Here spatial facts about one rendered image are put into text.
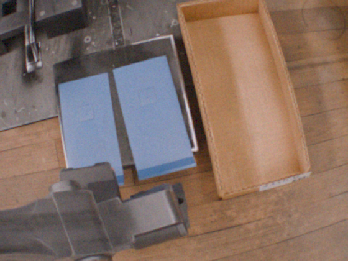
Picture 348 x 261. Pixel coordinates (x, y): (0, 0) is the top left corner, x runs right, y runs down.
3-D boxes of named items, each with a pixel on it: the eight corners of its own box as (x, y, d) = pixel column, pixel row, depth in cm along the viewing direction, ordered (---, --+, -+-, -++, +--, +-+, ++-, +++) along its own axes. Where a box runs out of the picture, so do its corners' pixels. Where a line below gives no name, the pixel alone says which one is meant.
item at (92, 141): (74, 196, 101) (71, 192, 98) (59, 85, 105) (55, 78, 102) (126, 189, 101) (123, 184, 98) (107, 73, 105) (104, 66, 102)
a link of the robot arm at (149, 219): (168, 173, 86) (151, 148, 74) (194, 245, 84) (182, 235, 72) (70, 204, 86) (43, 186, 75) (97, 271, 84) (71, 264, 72)
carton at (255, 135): (219, 202, 103) (220, 191, 95) (179, 23, 109) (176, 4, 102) (308, 178, 103) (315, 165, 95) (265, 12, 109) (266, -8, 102)
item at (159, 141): (141, 184, 101) (138, 180, 98) (113, 70, 105) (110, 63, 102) (196, 170, 101) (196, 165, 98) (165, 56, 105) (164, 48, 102)
